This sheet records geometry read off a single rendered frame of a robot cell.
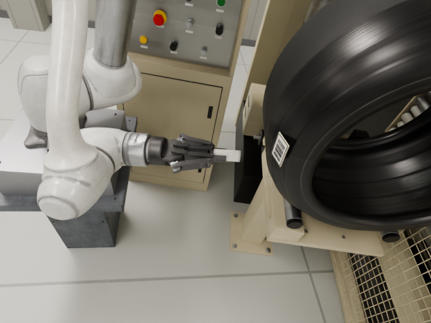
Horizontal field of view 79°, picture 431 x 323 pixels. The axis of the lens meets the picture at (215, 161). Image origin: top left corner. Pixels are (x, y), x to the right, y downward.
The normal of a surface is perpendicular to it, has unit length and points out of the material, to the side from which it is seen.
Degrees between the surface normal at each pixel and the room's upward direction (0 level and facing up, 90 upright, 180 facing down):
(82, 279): 0
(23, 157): 5
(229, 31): 90
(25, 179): 90
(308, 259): 0
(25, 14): 90
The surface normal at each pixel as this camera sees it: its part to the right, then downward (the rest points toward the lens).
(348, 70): -0.58, 0.13
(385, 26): -0.55, -0.37
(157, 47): -0.07, 0.74
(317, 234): 0.15, -0.65
